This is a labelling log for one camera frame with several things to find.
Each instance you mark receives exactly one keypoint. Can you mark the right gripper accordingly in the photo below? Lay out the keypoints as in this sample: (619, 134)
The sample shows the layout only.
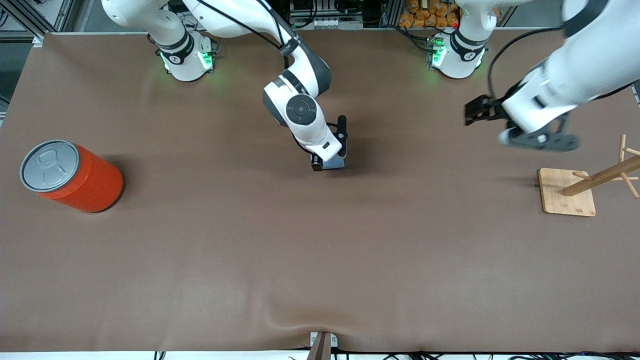
(317, 163)

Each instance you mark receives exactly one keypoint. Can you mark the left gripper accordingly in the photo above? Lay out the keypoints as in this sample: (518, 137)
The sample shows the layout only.
(492, 108)

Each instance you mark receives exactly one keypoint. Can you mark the light blue plastic cup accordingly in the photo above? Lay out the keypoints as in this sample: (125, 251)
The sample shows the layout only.
(335, 165)

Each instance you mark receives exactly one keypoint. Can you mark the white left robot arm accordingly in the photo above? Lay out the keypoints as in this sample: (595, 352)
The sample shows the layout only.
(600, 50)

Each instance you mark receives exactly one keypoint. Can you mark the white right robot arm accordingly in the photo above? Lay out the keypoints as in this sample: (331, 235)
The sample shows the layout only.
(175, 35)

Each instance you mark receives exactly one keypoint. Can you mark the wooden cup rack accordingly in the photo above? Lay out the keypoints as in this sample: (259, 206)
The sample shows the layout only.
(565, 195)

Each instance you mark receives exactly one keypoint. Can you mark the orange snack bag pile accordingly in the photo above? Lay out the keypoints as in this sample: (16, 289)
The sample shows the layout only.
(425, 20)

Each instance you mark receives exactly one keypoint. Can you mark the brown table mat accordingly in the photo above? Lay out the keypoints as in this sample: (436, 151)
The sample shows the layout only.
(250, 250)

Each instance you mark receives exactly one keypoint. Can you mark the white connector strip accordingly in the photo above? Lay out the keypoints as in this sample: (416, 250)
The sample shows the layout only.
(325, 22)

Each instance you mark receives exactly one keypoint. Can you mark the grey metal table clamp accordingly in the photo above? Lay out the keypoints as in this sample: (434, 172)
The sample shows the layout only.
(322, 347)

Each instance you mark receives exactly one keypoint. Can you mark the orange can with silver lid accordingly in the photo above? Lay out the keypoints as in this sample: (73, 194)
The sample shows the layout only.
(85, 185)

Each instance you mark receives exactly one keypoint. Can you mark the aluminium frame post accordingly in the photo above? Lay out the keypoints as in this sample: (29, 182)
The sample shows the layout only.
(30, 20)

